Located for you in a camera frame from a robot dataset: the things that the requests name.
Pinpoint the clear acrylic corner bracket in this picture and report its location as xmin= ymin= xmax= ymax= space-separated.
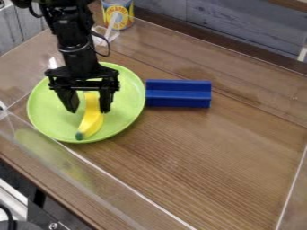
xmin=93 ymin=13 xmax=120 ymax=47

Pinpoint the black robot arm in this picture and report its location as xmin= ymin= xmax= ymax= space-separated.
xmin=11 ymin=0 xmax=120 ymax=113

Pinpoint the clear acrylic front barrier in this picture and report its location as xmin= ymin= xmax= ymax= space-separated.
xmin=0 ymin=107 xmax=196 ymax=230

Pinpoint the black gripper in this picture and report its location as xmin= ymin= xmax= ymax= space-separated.
xmin=44 ymin=65 xmax=120 ymax=113

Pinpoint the green plate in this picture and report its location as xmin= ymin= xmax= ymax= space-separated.
xmin=27 ymin=62 xmax=146 ymax=144

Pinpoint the blue rectangular block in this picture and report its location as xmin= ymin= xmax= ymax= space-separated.
xmin=146 ymin=79 xmax=212 ymax=108

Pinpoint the black cable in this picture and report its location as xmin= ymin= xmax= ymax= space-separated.
xmin=0 ymin=200 xmax=17 ymax=230

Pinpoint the yellow toy banana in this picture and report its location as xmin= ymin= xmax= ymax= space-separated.
xmin=76 ymin=92 xmax=104 ymax=140

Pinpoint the yellow labelled tin can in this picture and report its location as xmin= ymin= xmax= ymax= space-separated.
xmin=100 ymin=0 xmax=135 ymax=31

